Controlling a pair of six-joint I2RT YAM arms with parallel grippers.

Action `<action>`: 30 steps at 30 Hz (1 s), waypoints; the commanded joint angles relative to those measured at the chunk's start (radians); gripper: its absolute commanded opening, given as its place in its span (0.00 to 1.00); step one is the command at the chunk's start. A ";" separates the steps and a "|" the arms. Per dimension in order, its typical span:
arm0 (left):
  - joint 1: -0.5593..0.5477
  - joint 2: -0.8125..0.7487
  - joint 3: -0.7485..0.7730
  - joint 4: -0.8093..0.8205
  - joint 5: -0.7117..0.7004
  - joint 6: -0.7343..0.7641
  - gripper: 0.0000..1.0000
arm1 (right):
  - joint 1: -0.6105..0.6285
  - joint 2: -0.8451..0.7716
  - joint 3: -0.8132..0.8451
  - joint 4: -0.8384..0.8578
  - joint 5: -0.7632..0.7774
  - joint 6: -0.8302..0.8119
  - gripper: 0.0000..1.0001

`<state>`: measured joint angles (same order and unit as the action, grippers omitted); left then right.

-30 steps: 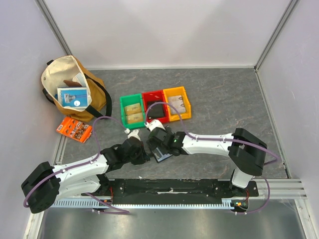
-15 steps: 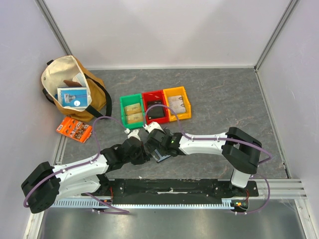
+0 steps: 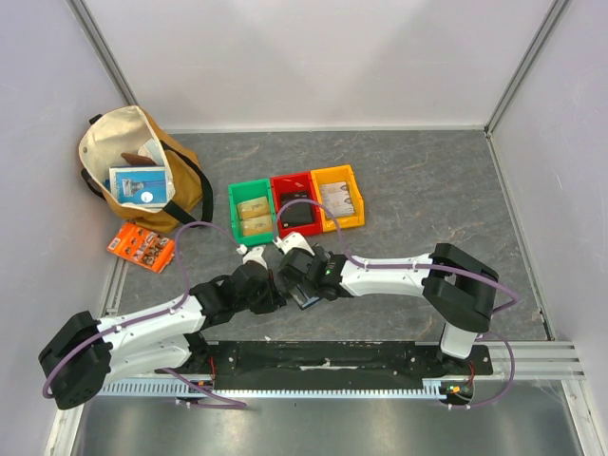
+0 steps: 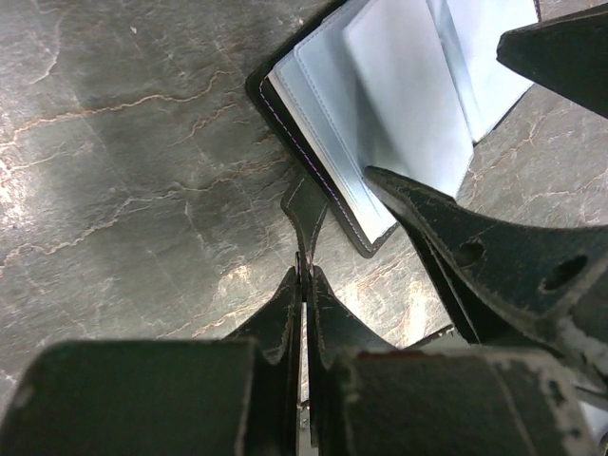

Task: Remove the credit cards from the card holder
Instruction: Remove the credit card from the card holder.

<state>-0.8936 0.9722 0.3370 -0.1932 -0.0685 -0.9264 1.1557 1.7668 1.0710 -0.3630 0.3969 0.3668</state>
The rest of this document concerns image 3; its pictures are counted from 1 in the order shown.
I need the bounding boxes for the brown wallet in bag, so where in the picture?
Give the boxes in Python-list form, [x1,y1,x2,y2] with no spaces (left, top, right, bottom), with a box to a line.
[121,153,157,166]

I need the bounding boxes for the gold card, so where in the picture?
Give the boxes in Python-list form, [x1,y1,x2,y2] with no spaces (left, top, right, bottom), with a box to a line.
[240,215,273,237]
[237,196,270,219]

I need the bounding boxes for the gold card rear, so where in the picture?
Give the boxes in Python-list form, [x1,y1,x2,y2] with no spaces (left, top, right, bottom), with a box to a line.
[237,196,270,219]

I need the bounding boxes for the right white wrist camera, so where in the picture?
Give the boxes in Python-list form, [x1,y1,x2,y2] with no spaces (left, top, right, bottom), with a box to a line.
[273,232,314,257]

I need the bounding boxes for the blue white booklet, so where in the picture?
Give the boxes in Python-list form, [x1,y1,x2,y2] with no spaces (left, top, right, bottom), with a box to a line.
[108,166,174,208]

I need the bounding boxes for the black cards in bin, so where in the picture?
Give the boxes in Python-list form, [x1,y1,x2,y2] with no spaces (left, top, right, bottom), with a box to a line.
[279,191,314,228]

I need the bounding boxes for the grey cable duct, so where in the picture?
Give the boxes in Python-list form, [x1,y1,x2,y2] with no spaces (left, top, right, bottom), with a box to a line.
[98,377,447,400]

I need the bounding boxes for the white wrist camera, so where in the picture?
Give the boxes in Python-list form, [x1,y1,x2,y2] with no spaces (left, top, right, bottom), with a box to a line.
[236,244,268,269]
[273,232,314,257]

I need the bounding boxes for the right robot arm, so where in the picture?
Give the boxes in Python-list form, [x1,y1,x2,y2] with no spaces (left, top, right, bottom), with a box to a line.
[275,238,499,374]

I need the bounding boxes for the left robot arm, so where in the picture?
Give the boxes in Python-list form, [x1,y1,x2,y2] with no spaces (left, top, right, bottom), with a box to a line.
[38,261,286,410]

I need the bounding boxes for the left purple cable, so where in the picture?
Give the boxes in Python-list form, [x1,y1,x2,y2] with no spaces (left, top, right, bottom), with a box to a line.
[42,221,251,409]

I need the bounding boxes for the gold card front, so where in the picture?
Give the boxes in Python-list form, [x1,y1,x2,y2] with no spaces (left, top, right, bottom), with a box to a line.
[240,215,273,237]

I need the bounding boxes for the green plastic bin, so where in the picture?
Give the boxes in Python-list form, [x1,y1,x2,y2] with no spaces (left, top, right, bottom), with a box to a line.
[228,179,276,247]

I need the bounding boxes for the silver foil packet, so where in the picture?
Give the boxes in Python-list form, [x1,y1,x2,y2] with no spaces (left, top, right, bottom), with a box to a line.
[138,139,164,166]

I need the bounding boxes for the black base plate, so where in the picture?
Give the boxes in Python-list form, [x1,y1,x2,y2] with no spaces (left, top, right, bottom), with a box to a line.
[174,341,493,387]

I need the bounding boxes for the white patterned card stack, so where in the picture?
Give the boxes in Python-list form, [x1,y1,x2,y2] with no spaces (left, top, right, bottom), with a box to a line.
[319,181,355,218]

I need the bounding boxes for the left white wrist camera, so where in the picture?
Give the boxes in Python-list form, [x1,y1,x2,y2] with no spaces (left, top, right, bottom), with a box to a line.
[236,244,268,269]

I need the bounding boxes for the yellow plastic bin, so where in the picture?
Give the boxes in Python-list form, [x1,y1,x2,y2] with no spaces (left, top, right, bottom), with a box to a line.
[311,164,365,229]

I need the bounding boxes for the orange snack packet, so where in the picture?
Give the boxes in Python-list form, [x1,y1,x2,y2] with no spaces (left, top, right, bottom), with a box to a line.
[106,222,175,274]

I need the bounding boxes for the mustard canvas tote bag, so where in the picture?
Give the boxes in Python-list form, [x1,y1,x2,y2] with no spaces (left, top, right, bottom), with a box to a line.
[78,105,214,233]

